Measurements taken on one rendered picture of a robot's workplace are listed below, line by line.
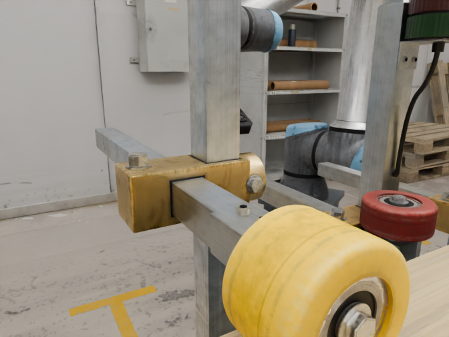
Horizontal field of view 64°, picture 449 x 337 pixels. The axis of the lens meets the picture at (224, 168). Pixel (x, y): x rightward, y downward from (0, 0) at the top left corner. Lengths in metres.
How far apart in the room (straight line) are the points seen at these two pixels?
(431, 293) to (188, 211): 0.18
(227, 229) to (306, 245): 0.07
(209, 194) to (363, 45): 0.99
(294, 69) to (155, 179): 3.52
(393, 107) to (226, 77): 0.24
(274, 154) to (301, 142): 2.49
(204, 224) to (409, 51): 0.34
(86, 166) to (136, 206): 2.76
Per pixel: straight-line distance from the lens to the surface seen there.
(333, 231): 0.17
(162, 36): 2.89
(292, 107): 3.80
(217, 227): 0.23
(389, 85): 0.49
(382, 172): 0.50
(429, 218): 0.44
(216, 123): 0.32
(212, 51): 0.32
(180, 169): 0.31
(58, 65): 2.96
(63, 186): 3.07
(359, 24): 1.22
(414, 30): 0.46
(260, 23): 0.81
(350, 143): 1.18
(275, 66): 3.65
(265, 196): 0.63
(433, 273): 0.33
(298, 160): 1.29
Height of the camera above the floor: 1.05
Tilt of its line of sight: 15 degrees down
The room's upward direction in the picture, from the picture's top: straight up
